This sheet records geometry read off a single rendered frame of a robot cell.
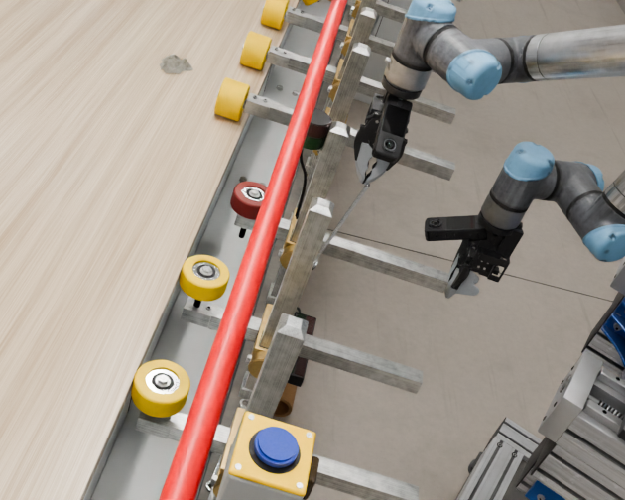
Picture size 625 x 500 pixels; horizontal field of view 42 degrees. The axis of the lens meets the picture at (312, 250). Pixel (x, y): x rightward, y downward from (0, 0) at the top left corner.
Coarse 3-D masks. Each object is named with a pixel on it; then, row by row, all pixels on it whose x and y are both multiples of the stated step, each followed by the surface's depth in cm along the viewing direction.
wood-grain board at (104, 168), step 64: (0, 0) 181; (64, 0) 190; (128, 0) 199; (192, 0) 210; (256, 0) 221; (0, 64) 162; (64, 64) 169; (128, 64) 176; (192, 64) 184; (0, 128) 147; (64, 128) 153; (128, 128) 159; (192, 128) 165; (0, 192) 134; (64, 192) 139; (128, 192) 144; (192, 192) 149; (0, 256) 124; (64, 256) 128; (128, 256) 132; (0, 320) 114; (64, 320) 118; (128, 320) 121; (0, 384) 107; (64, 384) 110; (128, 384) 113; (0, 448) 100; (64, 448) 102
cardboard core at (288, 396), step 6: (288, 384) 231; (288, 390) 229; (294, 390) 232; (282, 396) 227; (288, 396) 228; (294, 396) 231; (282, 402) 234; (288, 402) 226; (282, 408) 232; (288, 408) 230; (276, 414) 230; (282, 414) 230; (288, 414) 230
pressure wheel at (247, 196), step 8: (240, 184) 154; (248, 184) 155; (256, 184) 156; (240, 192) 152; (248, 192) 154; (256, 192) 153; (264, 192) 155; (232, 200) 153; (240, 200) 151; (248, 200) 151; (256, 200) 152; (232, 208) 153; (240, 208) 152; (248, 208) 151; (256, 208) 151; (248, 216) 152; (256, 216) 152; (240, 232) 159
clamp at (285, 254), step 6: (294, 216) 158; (294, 222) 156; (288, 234) 153; (288, 240) 152; (288, 246) 151; (294, 246) 151; (282, 252) 151; (288, 252) 150; (282, 258) 151; (288, 258) 151; (282, 264) 152
